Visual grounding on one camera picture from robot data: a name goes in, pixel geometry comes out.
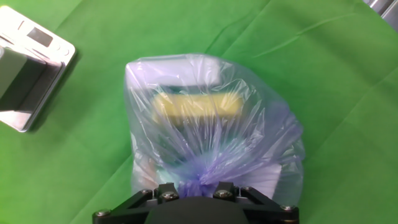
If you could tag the white box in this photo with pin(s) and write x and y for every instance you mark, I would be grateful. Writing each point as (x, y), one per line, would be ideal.
(174, 73)

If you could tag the yellow sponge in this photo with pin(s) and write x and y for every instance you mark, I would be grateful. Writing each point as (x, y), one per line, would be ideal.
(197, 107)

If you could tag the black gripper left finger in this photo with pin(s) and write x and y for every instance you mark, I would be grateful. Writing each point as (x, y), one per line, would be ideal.
(133, 208)

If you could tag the grey box red button rear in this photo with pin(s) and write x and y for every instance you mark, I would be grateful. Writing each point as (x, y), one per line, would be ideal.
(43, 37)

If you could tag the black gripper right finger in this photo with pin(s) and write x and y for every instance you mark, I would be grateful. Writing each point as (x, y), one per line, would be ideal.
(264, 208)

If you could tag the clear plastic bag with items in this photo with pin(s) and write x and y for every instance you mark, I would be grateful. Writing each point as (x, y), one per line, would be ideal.
(211, 130)

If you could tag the green cloth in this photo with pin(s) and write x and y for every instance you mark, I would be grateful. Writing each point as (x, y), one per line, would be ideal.
(342, 124)

